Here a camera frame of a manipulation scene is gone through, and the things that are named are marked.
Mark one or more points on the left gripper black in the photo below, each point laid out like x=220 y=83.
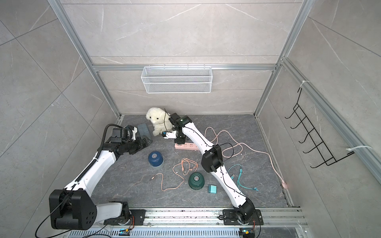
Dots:
x=140 y=146

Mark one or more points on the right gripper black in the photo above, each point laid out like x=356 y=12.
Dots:
x=178 y=142

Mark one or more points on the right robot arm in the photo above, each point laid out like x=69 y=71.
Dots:
x=212 y=162

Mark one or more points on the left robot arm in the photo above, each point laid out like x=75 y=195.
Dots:
x=72 y=208

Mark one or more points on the pink power strip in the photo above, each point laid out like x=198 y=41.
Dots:
x=187 y=146

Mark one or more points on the grey-blue rectangular case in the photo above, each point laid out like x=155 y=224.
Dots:
x=144 y=131

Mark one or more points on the white plush dog toy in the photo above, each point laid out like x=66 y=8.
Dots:
x=160 y=120

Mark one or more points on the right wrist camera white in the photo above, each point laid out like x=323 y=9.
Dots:
x=169 y=134

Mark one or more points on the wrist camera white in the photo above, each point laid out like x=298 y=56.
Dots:
x=131 y=132
x=169 y=134

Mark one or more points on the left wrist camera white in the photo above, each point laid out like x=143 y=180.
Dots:
x=131 y=132

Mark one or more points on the blue cordless meat grinder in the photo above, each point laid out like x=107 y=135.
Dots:
x=155 y=159

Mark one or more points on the green cordless meat grinder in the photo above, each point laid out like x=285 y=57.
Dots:
x=196 y=181

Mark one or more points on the teal usb wall charger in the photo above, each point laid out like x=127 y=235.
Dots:
x=212 y=189

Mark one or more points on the white wire mesh basket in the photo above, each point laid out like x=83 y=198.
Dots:
x=177 y=79

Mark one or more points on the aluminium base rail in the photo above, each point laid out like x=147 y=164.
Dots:
x=283 y=222

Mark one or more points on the black wire hook rack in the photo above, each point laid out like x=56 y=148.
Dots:
x=314 y=136

